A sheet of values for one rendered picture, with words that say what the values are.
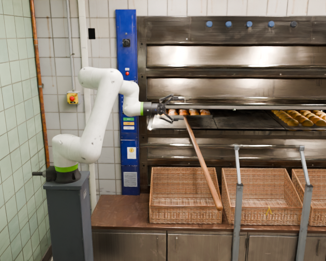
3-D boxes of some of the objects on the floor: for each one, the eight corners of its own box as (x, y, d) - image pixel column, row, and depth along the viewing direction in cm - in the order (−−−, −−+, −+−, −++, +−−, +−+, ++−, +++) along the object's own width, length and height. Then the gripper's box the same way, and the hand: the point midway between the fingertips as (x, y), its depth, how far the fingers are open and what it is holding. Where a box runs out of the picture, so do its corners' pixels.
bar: (143, 273, 292) (140, 142, 259) (293, 276, 287) (310, 144, 255) (139, 300, 261) (135, 156, 229) (307, 305, 257) (327, 159, 225)
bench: (104, 248, 325) (101, 192, 309) (362, 254, 317) (373, 197, 301) (90, 291, 271) (86, 226, 255) (401, 299, 263) (416, 233, 247)
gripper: (152, 89, 230) (183, 89, 229) (152, 125, 237) (183, 125, 236) (151, 91, 223) (184, 91, 222) (151, 128, 229) (183, 128, 229)
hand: (182, 109), depth 229 cm, fingers open, 13 cm apart
